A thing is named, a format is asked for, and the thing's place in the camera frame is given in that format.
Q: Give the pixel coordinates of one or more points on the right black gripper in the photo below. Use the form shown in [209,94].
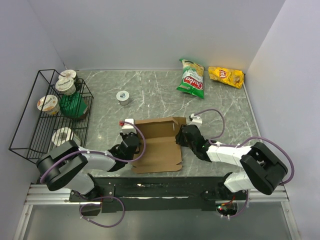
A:
[179,137]

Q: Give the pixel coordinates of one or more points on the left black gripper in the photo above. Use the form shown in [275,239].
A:
[124,135]

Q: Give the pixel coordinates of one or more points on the brown cardboard box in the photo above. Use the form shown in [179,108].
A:
[162,154]

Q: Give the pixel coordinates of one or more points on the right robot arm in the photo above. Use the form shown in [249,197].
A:
[261,168]

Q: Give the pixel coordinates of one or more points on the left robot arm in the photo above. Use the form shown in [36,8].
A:
[64,166]

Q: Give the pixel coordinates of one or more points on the small white yogurt cup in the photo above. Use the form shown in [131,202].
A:
[123,97]

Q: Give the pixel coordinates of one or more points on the green Chuba snack bag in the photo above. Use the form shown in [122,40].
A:
[192,80]

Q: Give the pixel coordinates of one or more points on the green bottle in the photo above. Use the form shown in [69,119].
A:
[73,106]

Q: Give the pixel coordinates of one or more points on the white tape roll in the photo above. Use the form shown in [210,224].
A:
[63,135]

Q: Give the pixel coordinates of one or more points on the yellow Lays chips bag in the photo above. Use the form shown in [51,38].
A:
[231,77]

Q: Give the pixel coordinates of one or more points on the Chobani yogurt cup middle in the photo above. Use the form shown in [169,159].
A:
[66,86]

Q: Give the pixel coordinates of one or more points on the chobani yogurt cup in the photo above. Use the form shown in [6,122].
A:
[66,86]
[49,104]

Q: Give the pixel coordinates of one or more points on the Chobani yogurt cup front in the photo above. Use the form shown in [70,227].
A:
[49,104]

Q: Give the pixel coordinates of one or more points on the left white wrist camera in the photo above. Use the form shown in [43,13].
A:
[127,126]

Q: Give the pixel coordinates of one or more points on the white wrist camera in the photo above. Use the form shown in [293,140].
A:
[127,126]
[195,120]

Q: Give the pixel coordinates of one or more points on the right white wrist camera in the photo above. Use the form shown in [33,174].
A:
[195,120]

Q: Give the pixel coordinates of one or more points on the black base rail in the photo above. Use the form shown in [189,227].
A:
[152,194]

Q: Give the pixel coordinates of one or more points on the black wire rack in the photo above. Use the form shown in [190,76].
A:
[33,135]

